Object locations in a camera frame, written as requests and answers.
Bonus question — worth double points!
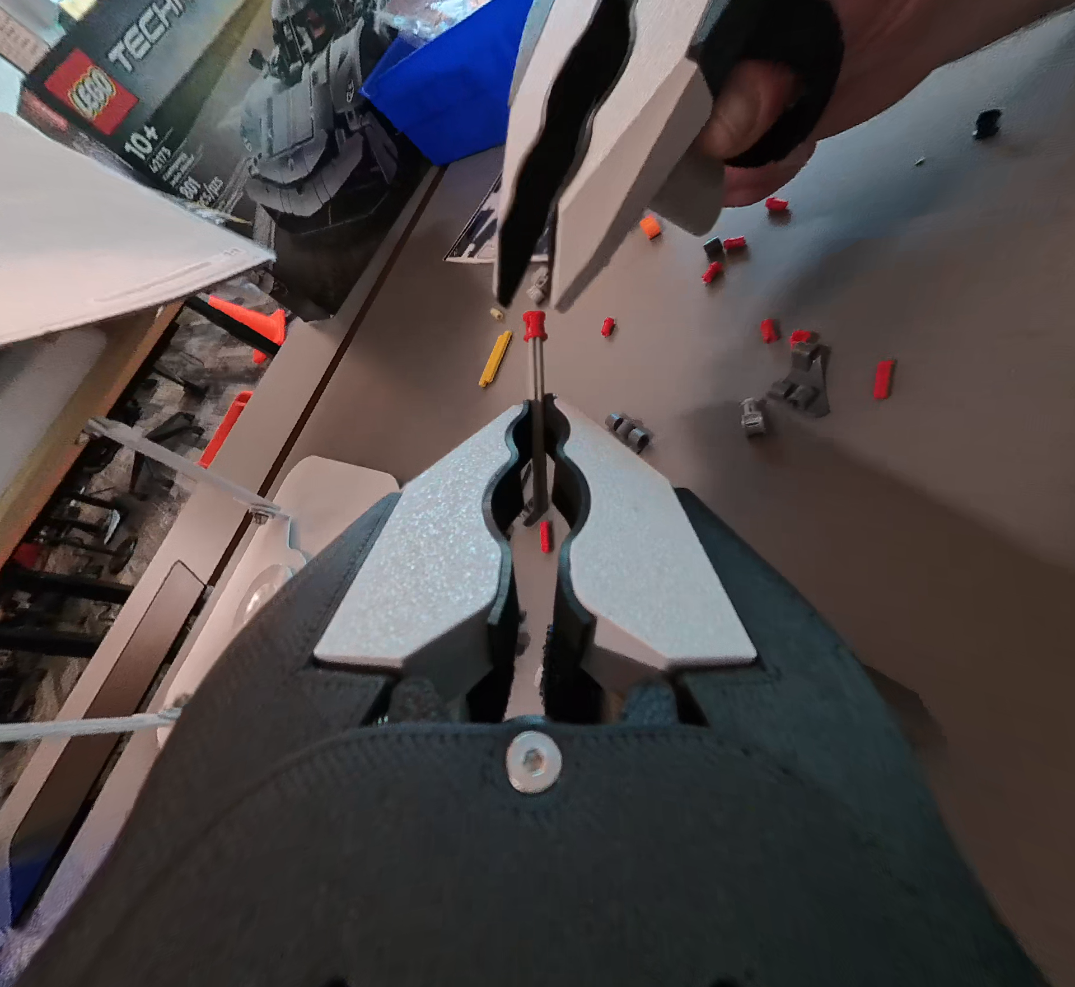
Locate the yellow lego axle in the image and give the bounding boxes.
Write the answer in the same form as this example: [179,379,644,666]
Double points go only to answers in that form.
[477,330,513,389]

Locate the white metal stand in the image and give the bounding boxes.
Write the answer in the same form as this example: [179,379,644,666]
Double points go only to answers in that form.
[0,414,403,753]

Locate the scattered small red lego bushes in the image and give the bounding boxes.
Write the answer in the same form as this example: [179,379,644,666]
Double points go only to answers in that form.
[600,197,812,347]

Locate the lego sticker sheet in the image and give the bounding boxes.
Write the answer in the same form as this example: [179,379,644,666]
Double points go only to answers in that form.
[443,172,557,268]

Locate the blue plastic bin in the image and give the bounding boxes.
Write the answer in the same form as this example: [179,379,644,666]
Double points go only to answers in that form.
[363,0,557,167]

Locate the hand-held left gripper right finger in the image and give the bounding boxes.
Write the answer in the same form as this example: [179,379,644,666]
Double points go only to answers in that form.
[543,396,758,704]

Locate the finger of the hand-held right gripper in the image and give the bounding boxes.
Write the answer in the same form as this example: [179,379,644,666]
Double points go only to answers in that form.
[548,0,754,314]
[494,0,631,310]

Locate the lego set box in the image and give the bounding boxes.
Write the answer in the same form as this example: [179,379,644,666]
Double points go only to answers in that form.
[24,0,442,322]

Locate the long grey lego axle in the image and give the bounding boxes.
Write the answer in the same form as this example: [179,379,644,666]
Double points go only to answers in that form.
[524,336,557,528]

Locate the dark grey lego panel piece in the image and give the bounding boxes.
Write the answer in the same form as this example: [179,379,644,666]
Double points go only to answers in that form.
[766,343,833,419]

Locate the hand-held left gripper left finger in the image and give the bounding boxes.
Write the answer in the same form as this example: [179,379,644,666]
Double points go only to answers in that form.
[315,403,534,704]

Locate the lego instruction booklet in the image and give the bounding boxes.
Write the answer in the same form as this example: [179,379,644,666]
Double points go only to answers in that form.
[0,114,277,345]

